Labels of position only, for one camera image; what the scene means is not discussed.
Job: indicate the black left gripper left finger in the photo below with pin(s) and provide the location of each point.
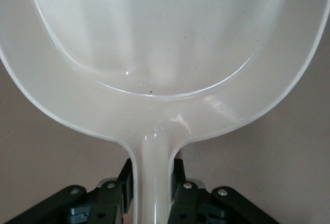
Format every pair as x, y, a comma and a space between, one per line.
108, 198

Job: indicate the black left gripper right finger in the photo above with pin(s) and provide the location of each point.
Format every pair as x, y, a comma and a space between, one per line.
196, 200

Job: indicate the beige plastic dustpan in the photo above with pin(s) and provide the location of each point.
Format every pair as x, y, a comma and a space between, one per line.
165, 53

